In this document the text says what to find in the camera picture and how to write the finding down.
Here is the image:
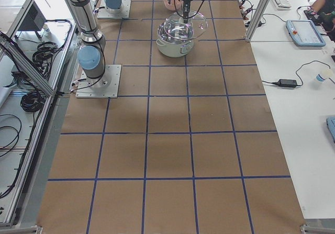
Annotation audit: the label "glass pot lid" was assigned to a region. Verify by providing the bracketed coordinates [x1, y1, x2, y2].
[163, 11, 208, 40]

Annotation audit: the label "pale green cooking pot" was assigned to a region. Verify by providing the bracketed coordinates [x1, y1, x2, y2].
[156, 20, 194, 58]

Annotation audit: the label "pink bowl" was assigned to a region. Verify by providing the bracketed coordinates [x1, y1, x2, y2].
[164, 0, 183, 11]

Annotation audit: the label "white keyboard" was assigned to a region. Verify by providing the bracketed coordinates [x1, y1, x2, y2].
[272, 0, 292, 10]

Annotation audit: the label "blue teach pendant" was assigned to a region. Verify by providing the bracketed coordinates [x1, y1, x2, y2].
[285, 20, 326, 47]

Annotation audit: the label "black power brick on table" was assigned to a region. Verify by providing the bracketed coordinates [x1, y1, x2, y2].
[272, 79, 298, 88]

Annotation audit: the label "person in dark shirt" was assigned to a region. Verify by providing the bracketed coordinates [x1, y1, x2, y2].
[311, 0, 334, 41]

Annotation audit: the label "paper cup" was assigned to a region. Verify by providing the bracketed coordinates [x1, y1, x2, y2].
[316, 69, 333, 83]

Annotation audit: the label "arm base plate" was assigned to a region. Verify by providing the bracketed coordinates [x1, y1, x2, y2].
[97, 0, 131, 19]
[75, 64, 121, 98]

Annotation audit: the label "aluminium frame post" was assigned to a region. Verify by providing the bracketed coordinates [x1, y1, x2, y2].
[245, 0, 270, 42]

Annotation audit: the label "aluminium side frame rail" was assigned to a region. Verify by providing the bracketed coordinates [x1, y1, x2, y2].
[1, 0, 77, 229]

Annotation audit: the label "coiled black cables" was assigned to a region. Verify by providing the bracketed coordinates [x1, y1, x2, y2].
[20, 19, 73, 113]

